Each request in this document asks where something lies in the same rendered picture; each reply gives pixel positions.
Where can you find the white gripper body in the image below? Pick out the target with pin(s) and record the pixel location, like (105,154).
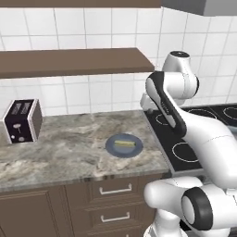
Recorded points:
(146,102)

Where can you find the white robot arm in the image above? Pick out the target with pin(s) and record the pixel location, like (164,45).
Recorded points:
(203,139)

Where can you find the yellow butter stick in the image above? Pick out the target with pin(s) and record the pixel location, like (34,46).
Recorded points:
(124,143)

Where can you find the black hob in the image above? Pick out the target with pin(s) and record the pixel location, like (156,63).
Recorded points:
(163,139)

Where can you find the blue round plate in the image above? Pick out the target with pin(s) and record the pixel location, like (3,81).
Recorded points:
(123,150)

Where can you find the brown drawer front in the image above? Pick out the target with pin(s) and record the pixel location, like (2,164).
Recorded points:
(114,217)
(114,189)
(120,233)

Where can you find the grey extractor hood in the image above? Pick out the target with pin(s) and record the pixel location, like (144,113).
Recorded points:
(200,5)

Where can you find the black and silver toaster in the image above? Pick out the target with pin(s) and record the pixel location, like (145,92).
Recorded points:
(21,122)

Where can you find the brown cupboard door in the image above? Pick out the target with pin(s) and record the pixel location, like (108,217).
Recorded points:
(31,216)

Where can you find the brown wall shelf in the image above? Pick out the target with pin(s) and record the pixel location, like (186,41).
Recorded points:
(71,61)

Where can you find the brown wall cupboard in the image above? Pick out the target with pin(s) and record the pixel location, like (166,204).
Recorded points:
(80,3)

